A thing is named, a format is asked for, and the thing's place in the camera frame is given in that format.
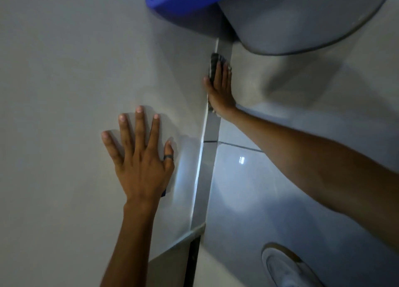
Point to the metal skirting strip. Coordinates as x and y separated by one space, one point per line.
205 159

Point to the person's right forearm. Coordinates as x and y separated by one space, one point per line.
318 168

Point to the person's right hand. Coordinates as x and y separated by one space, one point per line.
220 93

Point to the checkered cleaning cloth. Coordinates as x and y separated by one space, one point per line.
215 67

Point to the person's left hand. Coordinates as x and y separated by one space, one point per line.
141 168

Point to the round stool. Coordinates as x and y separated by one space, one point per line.
299 15

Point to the white sneaker with black stripes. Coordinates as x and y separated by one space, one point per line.
288 266

